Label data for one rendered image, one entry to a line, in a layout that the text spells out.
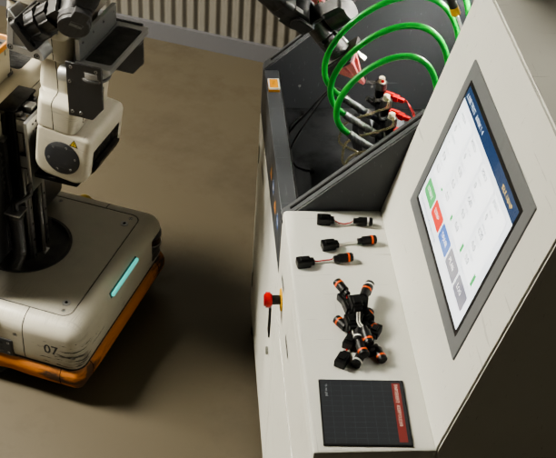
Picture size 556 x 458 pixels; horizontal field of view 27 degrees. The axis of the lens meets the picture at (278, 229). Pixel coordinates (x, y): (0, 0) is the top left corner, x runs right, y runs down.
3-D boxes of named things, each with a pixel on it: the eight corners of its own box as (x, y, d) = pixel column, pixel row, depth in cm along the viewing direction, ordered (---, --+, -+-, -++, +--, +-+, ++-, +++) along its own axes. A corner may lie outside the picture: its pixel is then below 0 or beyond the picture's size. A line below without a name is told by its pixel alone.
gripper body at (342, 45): (359, 54, 268) (340, 30, 266) (325, 74, 273) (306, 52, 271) (362, 41, 274) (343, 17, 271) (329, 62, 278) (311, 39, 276)
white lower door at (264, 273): (249, 299, 361) (258, 117, 319) (256, 299, 361) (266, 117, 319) (262, 458, 311) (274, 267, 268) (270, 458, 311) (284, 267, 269)
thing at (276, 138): (261, 119, 317) (263, 69, 307) (276, 119, 318) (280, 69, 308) (276, 263, 269) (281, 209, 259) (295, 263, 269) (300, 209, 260)
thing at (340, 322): (322, 291, 233) (323, 270, 230) (372, 290, 234) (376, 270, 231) (333, 371, 216) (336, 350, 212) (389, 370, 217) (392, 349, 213)
